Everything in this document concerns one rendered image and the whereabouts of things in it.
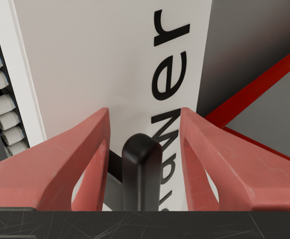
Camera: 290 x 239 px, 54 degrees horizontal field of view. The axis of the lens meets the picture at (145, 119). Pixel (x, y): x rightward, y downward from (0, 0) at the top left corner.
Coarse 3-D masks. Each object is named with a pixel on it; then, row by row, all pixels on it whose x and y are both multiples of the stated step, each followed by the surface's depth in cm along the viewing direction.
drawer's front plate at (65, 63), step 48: (0, 0) 8; (48, 0) 9; (96, 0) 10; (144, 0) 12; (192, 0) 14; (48, 48) 10; (96, 48) 11; (144, 48) 13; (192, 48) 16; (48, 96) 10; (96, 96) 12; (144, 96) 15; (192, 96) 19
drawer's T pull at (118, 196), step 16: (128, 144) 10; (144, 144) 10; (160, 144) 11; (112, 160) 13; (128, 160) 10; (144, 160) 10; (160, 160) 11; (112, 176) 12; (128, 176) 11; (144, 176) 11; (160, 176) 12; (112, 192) 13; (128, 192) 12; (144, 192) 11; (112, 208) 14; (128, 208) 12; (144, 208) 12
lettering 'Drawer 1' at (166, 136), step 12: (156, 12) 13; (156, 24) 13; (156, 36) 13; (168, 36) 14; (180, 36) 15; (168, 60) 15; (156, 72) 14; (168, 72) 15; (156, 84) 15; (168, 84) 16; (180, 84) 17; (156, 96) 15; (168, 96) 16; (180, 108) 18; (156, 120) 16; (168, 144) 19; (168, 180) 21
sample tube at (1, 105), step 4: (0, 96) 20; (4, 96) 20; (8, 96) 21; (0, 100) 20; (4, 100) 20; (8, 100) 20; (12, 100) 21; (0, 104) 20; (4, 104) 20; (8, 104) 20; (12, 104) 21; (0, 108) 20; (4, 108) 20; (8, 108) 20; (12, 108) 21; (0, 112) 20; (4, 112) 21
